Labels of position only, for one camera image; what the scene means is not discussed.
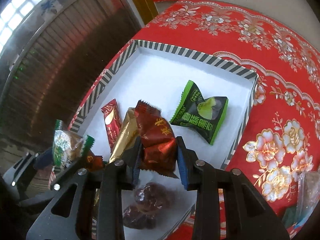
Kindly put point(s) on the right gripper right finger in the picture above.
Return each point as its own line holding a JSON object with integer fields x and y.
{"x": 247, "y": 213}

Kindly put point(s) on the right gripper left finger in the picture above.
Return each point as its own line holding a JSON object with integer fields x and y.
{"x": 69, "y": 214}

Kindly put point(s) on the green white snack packet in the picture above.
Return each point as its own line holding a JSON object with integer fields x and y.
{"x": 69, "y": 146}

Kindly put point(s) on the clear bag of dates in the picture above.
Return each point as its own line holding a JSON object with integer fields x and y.
{"x": 150, "y": 201}

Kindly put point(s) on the clear plastic snack bag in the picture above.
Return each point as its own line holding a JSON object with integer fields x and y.
{"x": 308, "y": 196}

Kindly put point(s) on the red foil snack packet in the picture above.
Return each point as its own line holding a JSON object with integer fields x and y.
{"x": 158, "y": 140}

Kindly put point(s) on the green black snack packet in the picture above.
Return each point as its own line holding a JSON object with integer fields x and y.
{"x": 205, "y": 116}

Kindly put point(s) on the small red candy packet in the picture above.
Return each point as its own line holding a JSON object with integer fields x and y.
{"x": 94, "y": 162}

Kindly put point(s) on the dark green pouch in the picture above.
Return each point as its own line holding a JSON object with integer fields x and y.
{"x": 289, "y": 218}

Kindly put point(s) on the gold snack packet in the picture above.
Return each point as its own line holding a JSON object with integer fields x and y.
{"x": 127, "y": 135}

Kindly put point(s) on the red floral tablecloth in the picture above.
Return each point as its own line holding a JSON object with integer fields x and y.
{"x": 281, "y": 138}

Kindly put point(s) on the red stick snack packet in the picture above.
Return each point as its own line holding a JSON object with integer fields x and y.
{"x": 112, "y": 121}

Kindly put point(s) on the brown louvered door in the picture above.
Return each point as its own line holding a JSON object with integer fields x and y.
{"x": 60, "y": 67}

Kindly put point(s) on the striped white tray box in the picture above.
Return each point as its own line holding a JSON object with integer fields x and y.
{"x": 157, "y": 73}

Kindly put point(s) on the window with panes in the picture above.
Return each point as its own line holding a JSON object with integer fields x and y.
{"x": 12, "y": 16}

